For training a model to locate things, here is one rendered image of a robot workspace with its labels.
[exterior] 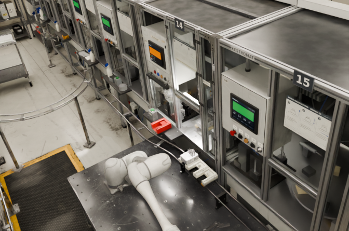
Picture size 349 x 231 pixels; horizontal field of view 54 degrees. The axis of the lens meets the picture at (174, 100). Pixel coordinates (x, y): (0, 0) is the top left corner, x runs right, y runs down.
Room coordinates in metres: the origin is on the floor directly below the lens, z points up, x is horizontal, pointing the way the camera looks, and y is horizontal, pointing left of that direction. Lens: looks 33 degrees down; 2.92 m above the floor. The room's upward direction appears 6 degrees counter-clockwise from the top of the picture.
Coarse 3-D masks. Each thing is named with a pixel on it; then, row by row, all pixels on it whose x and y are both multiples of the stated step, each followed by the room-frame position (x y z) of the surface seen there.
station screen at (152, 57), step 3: (150, 45) 2.78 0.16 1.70; (153, 48) 2.74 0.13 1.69; (156, 48) 2.69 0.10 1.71; (159, 51) 2.64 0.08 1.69; (150, 54) 2.80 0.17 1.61; (150, 57) 2.81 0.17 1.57; (153, 57) 2.76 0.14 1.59; (156, 57) 2.71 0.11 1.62; (153, 60) 2.76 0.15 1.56; (156, 60) 2.71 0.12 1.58; (159, 60) 2.66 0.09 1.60; (159, 63) 2.67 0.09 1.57; (162, 66) 2.63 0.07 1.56
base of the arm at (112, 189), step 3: (105, 183) 2.17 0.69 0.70; (123, 183) 2.13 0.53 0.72; (126, 183) 2.14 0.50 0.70; (108, 186) 2.13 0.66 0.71; (111, 186) 2.10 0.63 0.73; (114, 186) 2.09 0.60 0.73; (117, 186) 2.10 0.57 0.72; (120, 186) 2.10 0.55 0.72; (123, 186) 2.11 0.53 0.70; (126, 186) 2.12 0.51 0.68; (111, 189) 2.09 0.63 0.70; (114, 189) 2.08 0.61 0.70; (117, 189) 2.08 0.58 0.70; (120, 189) 2.07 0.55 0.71; (111, 192) 2.06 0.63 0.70; (114, 192) 2.06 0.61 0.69
